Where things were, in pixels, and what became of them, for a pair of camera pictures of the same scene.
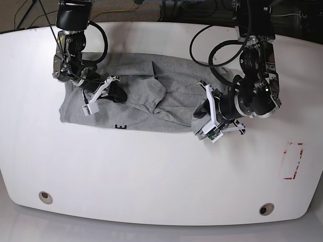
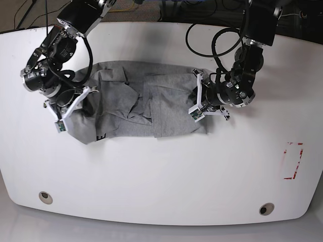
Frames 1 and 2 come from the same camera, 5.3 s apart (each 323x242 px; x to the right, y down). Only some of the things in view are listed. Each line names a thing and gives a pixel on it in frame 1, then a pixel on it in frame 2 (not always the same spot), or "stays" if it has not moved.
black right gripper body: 220,119 → 213,95
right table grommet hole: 266,208 stays
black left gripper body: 94,87 → 65,97
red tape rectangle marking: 297,168 stays
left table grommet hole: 45,197 stays
